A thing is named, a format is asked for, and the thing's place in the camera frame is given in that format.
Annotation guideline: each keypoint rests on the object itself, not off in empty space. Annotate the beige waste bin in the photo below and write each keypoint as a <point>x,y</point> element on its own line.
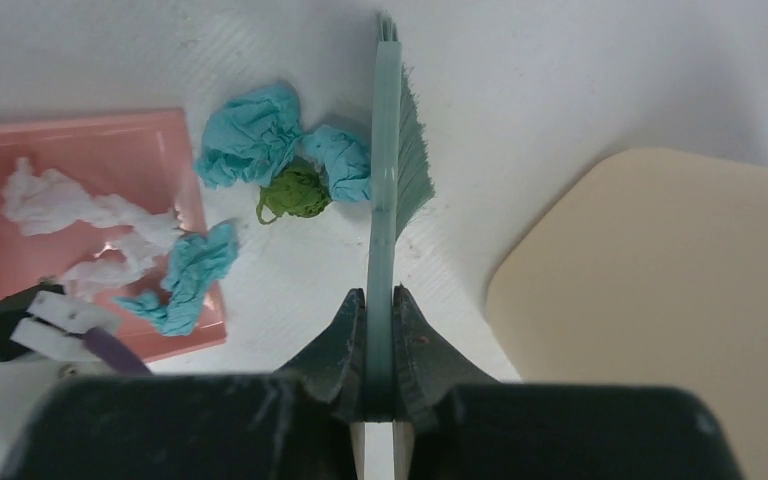
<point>651,269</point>

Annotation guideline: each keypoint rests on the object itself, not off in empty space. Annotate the light blue paper scrap right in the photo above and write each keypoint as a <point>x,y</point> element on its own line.
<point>194,264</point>

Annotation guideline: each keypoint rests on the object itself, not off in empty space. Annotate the green hand brush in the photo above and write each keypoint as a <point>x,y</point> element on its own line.
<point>400,185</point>

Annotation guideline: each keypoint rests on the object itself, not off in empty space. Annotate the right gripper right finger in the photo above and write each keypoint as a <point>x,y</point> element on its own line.
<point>426,365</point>

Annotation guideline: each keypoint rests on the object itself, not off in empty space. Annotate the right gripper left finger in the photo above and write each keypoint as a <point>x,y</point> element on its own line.
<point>332,366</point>

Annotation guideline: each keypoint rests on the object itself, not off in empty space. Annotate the light blue paper scrap middle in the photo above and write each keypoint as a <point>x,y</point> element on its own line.
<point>345,159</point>

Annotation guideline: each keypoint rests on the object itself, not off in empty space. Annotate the green paper scrap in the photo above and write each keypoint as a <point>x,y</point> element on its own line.
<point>297,191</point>

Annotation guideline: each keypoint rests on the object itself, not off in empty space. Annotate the white paper scrap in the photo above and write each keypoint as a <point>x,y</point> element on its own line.
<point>52,202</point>

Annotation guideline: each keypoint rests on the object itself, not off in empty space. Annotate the light blue paper scrap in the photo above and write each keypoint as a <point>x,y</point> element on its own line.
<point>250,139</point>
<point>194,264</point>
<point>345,159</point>

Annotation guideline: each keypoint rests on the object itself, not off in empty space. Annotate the light blue paper scrap far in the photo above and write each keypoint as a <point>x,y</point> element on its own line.
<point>250,139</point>

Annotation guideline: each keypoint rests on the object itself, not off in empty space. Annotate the pink plastic dustpan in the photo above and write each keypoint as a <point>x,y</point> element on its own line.
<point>145,158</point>

